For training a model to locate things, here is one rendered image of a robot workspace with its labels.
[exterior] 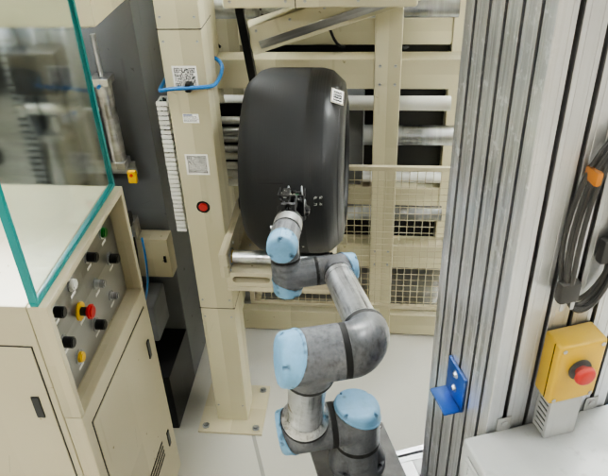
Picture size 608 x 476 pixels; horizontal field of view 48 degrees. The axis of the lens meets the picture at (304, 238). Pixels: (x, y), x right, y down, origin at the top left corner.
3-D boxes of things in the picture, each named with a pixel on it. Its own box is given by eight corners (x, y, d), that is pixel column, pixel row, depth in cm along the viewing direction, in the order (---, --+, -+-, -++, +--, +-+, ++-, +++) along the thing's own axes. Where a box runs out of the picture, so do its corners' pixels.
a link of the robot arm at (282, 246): (265, 267, 168) (262, 236, 164) (272, 246, 178) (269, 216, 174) (297, 267, 167) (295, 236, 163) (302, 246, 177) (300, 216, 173)
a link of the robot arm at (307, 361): (337, 454, 176) (356, 365, 132) (279, 464, 174) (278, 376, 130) (329, 410, 183) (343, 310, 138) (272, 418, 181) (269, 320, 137)
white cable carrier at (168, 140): (177, 231, 238) (155, 102, 211) (180, 223, 242) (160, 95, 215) (189, 231, 237) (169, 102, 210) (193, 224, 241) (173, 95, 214)
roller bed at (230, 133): (213, 188, 271) (204, 118, 254) (220, 170, 283) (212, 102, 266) (262, 189, 269) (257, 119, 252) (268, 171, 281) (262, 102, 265)
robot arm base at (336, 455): (393, 478, 180) (395, 453, 174) (338, 491, 177) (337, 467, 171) (374, 433, 192) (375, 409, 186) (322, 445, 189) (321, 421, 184)
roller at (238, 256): (231, 259, 236) (228, 264, 232) (230, 246, 234) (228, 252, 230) (333, 262, 233) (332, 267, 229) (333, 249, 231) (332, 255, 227)
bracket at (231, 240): (221, 278, 231) (217, 254, 226) (241, 214, 264) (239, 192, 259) (230, 278, 231) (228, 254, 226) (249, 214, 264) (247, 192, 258)
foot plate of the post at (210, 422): (197, 433, 285) (197, 429, 284) (211, 384, 307) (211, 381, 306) (261, 435, 282) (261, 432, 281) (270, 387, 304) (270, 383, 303)
